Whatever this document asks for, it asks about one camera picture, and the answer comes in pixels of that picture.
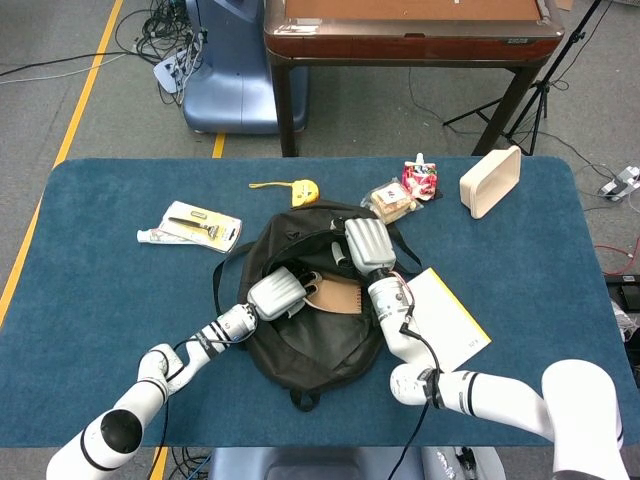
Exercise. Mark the blue grey robot torso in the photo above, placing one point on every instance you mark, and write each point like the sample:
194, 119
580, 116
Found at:
300, 465

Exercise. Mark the white power strip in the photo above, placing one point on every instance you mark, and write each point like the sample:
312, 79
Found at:
167, 70

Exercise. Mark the black tripod stand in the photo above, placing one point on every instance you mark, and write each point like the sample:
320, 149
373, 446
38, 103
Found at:
537, 90

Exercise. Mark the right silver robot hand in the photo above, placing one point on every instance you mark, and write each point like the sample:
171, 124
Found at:
370, 245

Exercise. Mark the black fabric backpack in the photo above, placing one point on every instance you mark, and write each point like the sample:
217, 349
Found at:
320, 350

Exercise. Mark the razor in yellow blister pack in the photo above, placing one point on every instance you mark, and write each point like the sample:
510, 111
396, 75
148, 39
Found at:
200, 225

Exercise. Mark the brown mahjong table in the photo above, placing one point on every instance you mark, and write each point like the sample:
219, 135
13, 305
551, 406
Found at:
410, 47

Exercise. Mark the yellow tape measure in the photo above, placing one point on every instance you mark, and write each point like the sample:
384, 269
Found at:
305, 194

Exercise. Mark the red white snack pouch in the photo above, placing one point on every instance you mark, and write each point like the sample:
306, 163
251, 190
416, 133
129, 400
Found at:
420, 177

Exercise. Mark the grey power strip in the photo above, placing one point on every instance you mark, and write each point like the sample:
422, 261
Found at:
620, 182

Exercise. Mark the sandwich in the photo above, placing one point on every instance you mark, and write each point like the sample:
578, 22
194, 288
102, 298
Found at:
392, 200

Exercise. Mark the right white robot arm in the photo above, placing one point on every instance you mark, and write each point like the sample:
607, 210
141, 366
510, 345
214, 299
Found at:
480, 395

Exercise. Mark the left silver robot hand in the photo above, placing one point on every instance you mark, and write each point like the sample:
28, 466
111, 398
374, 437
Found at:
275, 295

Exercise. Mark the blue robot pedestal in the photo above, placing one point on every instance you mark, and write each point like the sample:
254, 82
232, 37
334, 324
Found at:
235, 85

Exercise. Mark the blue carpet table cover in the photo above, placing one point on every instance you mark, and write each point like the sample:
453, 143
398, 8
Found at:
100, 300

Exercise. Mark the beige plastic container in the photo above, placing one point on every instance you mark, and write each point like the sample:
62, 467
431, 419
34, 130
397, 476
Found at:
490, 185

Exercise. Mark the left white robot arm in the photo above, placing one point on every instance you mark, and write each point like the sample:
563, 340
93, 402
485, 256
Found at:
145, 390

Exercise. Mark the white paper booklet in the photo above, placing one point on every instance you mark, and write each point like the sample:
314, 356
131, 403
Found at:
445, 320

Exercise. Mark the brown spiral notebook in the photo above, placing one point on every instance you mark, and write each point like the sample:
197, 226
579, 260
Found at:
335, 297

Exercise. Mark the white toothpaste tube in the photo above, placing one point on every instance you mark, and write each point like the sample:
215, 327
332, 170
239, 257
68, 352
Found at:
147, 235

